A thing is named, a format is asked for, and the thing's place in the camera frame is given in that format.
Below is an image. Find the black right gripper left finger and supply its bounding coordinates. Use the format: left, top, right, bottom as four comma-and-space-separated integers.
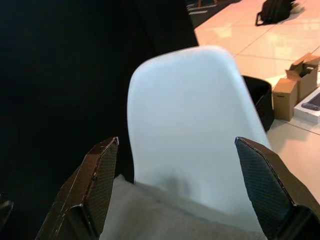
34, 136, 119, 240

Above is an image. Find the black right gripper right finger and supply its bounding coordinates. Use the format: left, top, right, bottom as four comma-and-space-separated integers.
234, 136, 320, 240

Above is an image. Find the white plastic chair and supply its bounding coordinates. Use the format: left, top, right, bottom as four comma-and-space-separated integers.
126, 45, 273, 240

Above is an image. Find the black open case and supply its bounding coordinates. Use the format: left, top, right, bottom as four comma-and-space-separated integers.
241, 75, 274, 133

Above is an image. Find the small closed cardboard box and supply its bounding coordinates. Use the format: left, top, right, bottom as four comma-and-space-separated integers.
271, 78, 300, 122

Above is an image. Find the white product box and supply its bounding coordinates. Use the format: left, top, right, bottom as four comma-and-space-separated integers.
293, 86, 320, 125

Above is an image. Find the black sofa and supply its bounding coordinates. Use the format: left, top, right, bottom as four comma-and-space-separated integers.
0, 0, 200, 240

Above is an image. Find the open brown cardboard box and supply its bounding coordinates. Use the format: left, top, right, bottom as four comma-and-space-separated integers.
285, 52, 320, 103

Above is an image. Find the black backpack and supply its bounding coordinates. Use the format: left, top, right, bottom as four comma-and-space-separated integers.
255, 0, 305, 27

